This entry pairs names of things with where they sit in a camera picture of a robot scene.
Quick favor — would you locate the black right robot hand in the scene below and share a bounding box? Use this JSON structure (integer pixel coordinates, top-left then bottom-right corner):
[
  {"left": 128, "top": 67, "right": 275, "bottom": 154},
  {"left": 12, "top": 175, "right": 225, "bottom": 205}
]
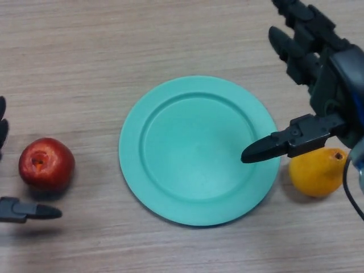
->
[{"left": 241, "top": 0, "right": 364, "bottom": 164}]

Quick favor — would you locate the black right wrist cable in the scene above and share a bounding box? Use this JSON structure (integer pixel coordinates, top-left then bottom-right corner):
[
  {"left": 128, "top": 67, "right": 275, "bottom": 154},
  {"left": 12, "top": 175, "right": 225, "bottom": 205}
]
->
[{"left": 342, "top": 158, "right": 364, "bottom": 221}]

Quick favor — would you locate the yellow orange pear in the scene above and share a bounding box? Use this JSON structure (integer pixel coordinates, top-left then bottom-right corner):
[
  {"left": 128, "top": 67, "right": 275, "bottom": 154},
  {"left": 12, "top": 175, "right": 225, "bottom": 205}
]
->
[{"left": 288, "top": 147, "right": 349, "bottom": 198}]

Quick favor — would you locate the green round plate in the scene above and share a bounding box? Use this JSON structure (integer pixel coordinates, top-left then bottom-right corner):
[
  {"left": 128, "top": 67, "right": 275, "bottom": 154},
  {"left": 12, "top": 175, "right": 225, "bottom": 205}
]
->
[{"left": 118, "top": 75, "right": 281, "bottom": 227}]

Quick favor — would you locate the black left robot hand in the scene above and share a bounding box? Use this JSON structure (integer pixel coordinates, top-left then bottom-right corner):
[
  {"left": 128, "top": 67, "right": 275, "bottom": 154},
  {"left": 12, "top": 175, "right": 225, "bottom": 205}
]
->
[{"left": 0, "top": 96, "right": 63, "bottom": 224}]

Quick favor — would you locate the red apple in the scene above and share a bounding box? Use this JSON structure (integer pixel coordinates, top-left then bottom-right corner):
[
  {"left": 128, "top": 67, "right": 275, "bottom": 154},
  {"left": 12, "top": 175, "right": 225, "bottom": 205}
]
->
[{"left": 18, "top": 137, "right": 76, "bottom": 192}]

